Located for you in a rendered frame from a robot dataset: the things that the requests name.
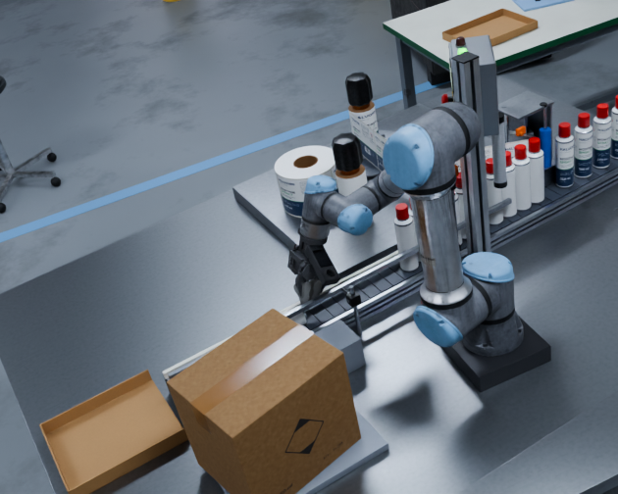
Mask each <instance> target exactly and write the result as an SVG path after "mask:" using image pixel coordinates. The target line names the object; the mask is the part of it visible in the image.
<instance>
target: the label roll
mask: <svg viewBox="0 0 618 494"><path fill-rule="evenodd" d="M336 170H337V168H336V167H335V159H334V154H333V150H332V149H331V148H328V147H325V146H304V147H300V148H296V149H293V150H291V151H289V152H287V153H285V154H283V155H282V156H281V157H279V158H278V159H277V161H276V163H275V172H276V176H277V180H278V185H279V189H280V193H281V196H282V201H283V208H284V209H285V211H286V212H287V213H288V214H290V215H292V216H295V217H299V218H301V217H302V209H303V202H304V191H305V188H306V183H307V179H308V178H309V177H310V176H313V175H326V176H329V177H331V178H333V179H334V180H335V182H336V176H335V171H336ZM336 192H338V187H337V182H336Z"/></svg>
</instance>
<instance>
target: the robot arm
mask: <svg viewBox="0 0 618 494"><path fill-rule="evenodd" d="M480 135H481V122H480V119H479V117H478V115H477V114H476V112H475V111H474V110H473V109H472V108H470V107H469V106H467V105H466V104H463V103H460V102H446V103H443V104H440V105H438V106H436V107H434V108H433V109H432V110H430V111H428V112H427V113H426V114H425V115H423V116H421V117H420V118H418V119H416V120H415V121H413V122H412V123H409V124H406V125H404V126H402V127H401V128H400V129H399V130H398V131H397V132H396V133H394V134H393V135H392V136H390V137H389V138H388V140H387V141H386V144H385V146H384V151H383V162H384V166H385V169H384V170H383V171H382V172H381V173H380V174H378V175H377V176H376V177H375V178H374V179H372V180H371V181H369V182H368V183H366V184H365V185H363V186H361V187H360V188H359V189H357V190H355V191H354V192H352V193H351V194H349V195H348V196H343V195H341V194H340V193H338V192H336V182H335V180H334V179H333V178H331V177H329V176H326V175H313V176H310V177H309V178H308V179H307V183H306V188H305V191H304V202H303V209H302V217H301V225H300V228H299V229H298V231H297V233H298V234H299V235H300V237H299V238H300V239H299V245H297V244H295V245H294V249H290V250H289V256H288V264H287V267H288V268H289V269H290V270H291V271H292V272H293V273H294V274H297V277H296V278H295V283H294V285H293V289H294V291H295V293H296V294H297V296H298V297H299V301H300V304H301V305H302V304H304V303H306V302H308V301H310V300H312V299H314V298H316V297H318V296H319V295H320V293H322V291H323V289H324V287H325V286H326V285H331V284H336V283H338V282H339V280H340V276H339V274H338V273H337V271H336V269H335V266H334V264H333V262H332V261H331V259H330V257H329V255H328V253H327V251H326V249H325V248H324V246H323V244H326V243H327V240H328V236H329V234H330V227H331V224H333V225H335V226H337V227H339V228H340V229H341V230H342V231H345V232H348V233H350V234H352V235H362V234H363V233H365V232H366V231H367V229H368V227H370V226H371V224H372V221H373V215H374V214H376V213H377V212H378V211H380V210H381V209H383V208H385V207H386V206H388V205H389V204H391V203H392V202H394V201H396V200H398V199H399V198H400V197H401V196H402V195H403V194H407V195H409V197H410V202H411V208H412V214H413V219H414V224H415V229H416V235H417V240H418V246H419V251H420V257H421V262H422V268H423V274H424V279H425V281H424V282H423V284H422V285H421V288H420V295H421V301H422V304H421V306H418V307H417V308H416V310H415V311H414V313H413V318H414V322H415V323H416V325H417V327H418V328H419V330H420V331H421V332H422V333H423V334H424V335H425V336H426V337H427V338H428V339H429V340H430V341H432V342H433V343H435V344H437V345H438V346H441V347H451V346H453V345H454V344H456V343H457V342H458V341H461V340H462V343H463V345H464V346H465V347H466V348H467V349H468V350H470V351H471V352H473V353H475V354H478V355H481V356H487V357H497V356H502V355H506V354H508V353H511V352H512V351H514V350H516V349H517V348H518V347H519V346H520V345H521V343H522V341H523V338H524V329H523V325H522V323H521V321H520V319H519V317H518V315H517V313H516V311H515V299H514V273H513V267H512V264H511V262H510V261H509V260H508V259H507V258H505V257H504V256H502V255H499V254H496V253H493V252H479V253H474V254H471V255H469V256H467V257H466V258H465V259H464V260H463V262H462V263H461V256H460V249H459V243H458V236H457V229H456V223H455V217H454V210H453V204H452V197H451V190H450V188H451V187H452V186H453V185H454V183H455V182H456V172H455V165H454V164H455V162H456V161H458V160H459V159H461V158H462V157H464V156H465V155H466V154H468V153H469V152H470V151H471V150H472V149H473V148H474V147H475V146H476V144H477V143H478V141H479V139H480ZM296 245H297V247H295V246H296ZM296 250H298V251H296ZM293 251H294V252H293ZM289 262H290V263H289ZM310 279H311V280H310ZM309 280H310V281H309Z"/></svg>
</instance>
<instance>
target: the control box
mask: <svg viewBox="0 0 618 494"><path fill-rule="evenodd" d="M465 42H466V47H464V48H465V49H466V50H467V51H468V52H470V53H473V54H475V55H478V56H479V59H480V75H481V90H482V106H483V123H484V136H488V135H497V134H499V116H498V97H497V77H496V62H495V58H494V55H493V51H492V46H491V42H490V38H489V35H481V36H474V37H467V38H465ZM455 44H456V39H452V40H451V43H448V48H449V58H450V61H451V60H452V59H451V58H452V57H454V56H456V55H458V50H459V49H460V48H456V47H455ZM451 67H452V61H451Z"/></svg>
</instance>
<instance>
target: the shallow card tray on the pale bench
mask: <svg viewBox="0 0 618 494"><path fill-rule="evenodd" d="M536 28H538V21H537V20H535V19H532V18H529V17H526V16H523V15H520V14H518V13H515V12H512V11H509V10H506V9H503V8H502V9H499V10H496V11H494V12H491V13H489V14H486V15H484V16H481V17H479V18H476V19H474V20H471V21H469V22H467V23H465V24H462V25H458V26H456V27H453V28H451V29H448V30H445V31H443V32H442V39H443V40H445V41H448V42H450V43H451V40H452V39H456V38H457V37H459V36H463V37H464V38H467V37H474V36H481V35H489V38H490V42H491V46H495V45H497V44H500V43H502V42H505V41H507V40H509V39H512V38H514V37H517V36H519V35H522V34H524V33H526V32H529V31H531V30H534V29H536Z"/></svg>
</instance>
